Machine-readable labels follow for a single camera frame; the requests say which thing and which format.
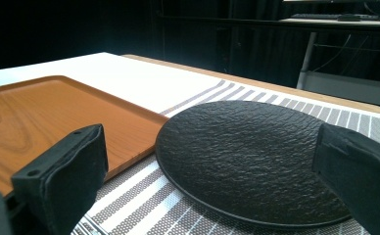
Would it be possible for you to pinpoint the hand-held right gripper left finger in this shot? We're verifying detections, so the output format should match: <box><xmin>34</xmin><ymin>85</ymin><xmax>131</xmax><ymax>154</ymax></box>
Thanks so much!
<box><xmin>11</xmin><ymin>123</ymin><xmax>110</xmax><ymax>235</ymax></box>

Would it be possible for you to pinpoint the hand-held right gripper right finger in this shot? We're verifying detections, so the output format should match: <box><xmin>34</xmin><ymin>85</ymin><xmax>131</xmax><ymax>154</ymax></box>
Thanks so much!
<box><xmin>311</xmin><ymin>122</ymin><xmax>380</xmax><ymax>235</ymax></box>

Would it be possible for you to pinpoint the black textured plate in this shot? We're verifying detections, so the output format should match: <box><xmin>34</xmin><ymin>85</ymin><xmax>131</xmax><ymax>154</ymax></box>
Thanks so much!
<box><xmin>155</xmin><ymin>100</ymin><xmax>353</xmax><ymax>229</ymax></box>

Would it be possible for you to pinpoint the wooden tray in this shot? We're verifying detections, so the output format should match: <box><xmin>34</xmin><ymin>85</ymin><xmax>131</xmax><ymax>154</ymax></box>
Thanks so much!
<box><xmin>0</xmin><ymin>74</ymin><xmax>169</xmax><ymax>197</ymax></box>

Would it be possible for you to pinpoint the striped white placemat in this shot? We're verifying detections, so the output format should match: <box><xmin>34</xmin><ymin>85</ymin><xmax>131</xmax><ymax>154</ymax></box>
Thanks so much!
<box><xmin>71</xmin><ymin>52</ymin><xmax>380</xmax><ymax>235</ymax></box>

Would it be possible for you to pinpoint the desk with white legs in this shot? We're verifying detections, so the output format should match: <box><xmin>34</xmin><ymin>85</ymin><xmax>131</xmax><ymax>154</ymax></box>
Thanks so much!
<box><xmin>278</xmin><ymin>18</ymin><xmax>380</xmax><ymax>110</ymax></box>

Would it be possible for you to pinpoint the black keyboard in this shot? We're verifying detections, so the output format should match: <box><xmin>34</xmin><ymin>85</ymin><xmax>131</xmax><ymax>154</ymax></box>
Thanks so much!
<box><xmin>290</xmin><ymin>13</ymin><xmax>343</xmax><ymax>20</ymax></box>

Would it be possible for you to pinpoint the black cable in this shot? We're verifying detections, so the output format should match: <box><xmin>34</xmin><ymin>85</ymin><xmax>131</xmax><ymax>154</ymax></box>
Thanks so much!
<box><xmin>310</xmin><ymin>33</ymin><xmax>353</xmax><ymax>72</ymax></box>

